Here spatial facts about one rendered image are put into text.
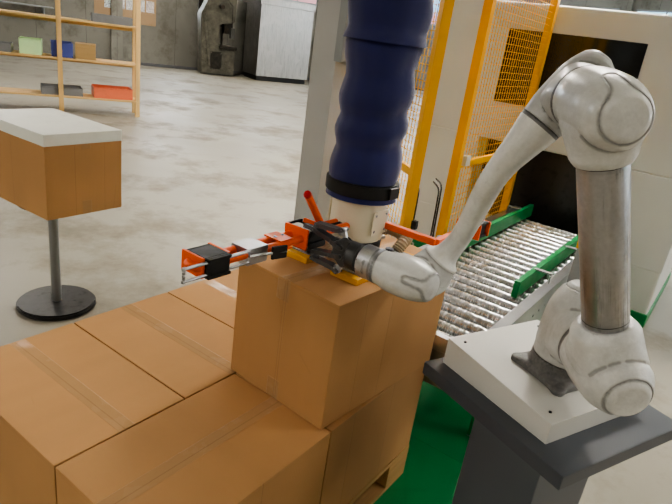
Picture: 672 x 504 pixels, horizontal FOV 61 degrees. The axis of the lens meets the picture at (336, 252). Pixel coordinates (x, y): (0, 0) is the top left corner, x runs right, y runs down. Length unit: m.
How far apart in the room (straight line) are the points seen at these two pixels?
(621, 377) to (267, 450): 0.89
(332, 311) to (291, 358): 0.24
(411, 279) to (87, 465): 0.91
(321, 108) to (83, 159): 1.22
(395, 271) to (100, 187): 1.99
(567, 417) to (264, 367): 0.86
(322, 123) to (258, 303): 1.62
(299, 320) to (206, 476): 0.46
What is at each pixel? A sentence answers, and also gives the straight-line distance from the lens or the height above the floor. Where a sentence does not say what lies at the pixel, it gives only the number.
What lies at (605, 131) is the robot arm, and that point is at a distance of 1.13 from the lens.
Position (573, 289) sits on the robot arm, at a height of 1.08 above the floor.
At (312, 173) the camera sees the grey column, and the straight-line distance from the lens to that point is 3.22.
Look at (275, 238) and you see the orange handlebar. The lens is 1.49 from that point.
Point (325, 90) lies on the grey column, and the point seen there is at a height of 1.32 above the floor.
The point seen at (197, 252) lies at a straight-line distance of 1.34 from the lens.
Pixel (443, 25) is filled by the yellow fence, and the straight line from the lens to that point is 2.89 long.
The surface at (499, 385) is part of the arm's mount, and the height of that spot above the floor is 0.81.
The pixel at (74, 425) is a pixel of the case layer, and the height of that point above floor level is 0.54.
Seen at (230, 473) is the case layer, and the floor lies 0.54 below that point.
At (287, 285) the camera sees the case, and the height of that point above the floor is 0.93.
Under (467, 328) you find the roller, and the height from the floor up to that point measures 0.53.
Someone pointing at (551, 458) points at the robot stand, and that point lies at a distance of 1.51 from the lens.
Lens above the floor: 1.61
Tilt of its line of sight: 21 degrees down
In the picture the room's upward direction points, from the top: 8 degrees clockwise
